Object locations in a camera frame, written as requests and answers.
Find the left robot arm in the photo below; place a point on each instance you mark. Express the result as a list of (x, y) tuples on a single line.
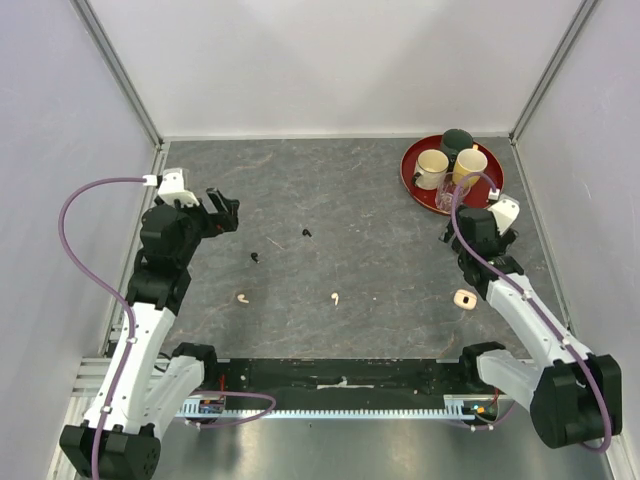
[(120, 435)]

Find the white earbud charging case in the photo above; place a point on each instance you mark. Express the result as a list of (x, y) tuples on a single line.
[(465, 299)]

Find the white cable duct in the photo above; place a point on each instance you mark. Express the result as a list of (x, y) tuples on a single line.
[(453, 408)]

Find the yellow mug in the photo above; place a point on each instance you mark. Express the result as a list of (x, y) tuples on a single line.
[(470, 160)]

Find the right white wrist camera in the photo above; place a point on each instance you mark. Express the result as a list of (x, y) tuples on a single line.
[(505, 212)]

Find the clear drinking glass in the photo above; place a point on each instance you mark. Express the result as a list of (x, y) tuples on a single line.
[(444, 195)]

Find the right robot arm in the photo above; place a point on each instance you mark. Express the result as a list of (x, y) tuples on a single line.
[(572, 395)]

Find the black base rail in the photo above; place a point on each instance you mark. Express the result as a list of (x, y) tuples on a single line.
[(431, 376)]

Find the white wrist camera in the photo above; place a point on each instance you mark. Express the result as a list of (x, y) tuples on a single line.
[(505, 212), (174, 187)]

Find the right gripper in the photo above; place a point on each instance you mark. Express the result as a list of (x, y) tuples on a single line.
[(506, 241)]

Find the red round tray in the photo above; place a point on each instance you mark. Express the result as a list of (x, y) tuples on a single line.
[(478, 197)]

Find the dark green mug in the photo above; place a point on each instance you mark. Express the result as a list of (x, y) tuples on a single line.
[(453, 141)]

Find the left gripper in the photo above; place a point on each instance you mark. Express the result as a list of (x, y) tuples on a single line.
[(223, 220)]

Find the white mug black handle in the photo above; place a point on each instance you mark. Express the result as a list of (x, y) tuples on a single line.
[(430, 169)]

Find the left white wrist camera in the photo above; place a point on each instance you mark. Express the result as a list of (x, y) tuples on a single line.
[(174, 187)]

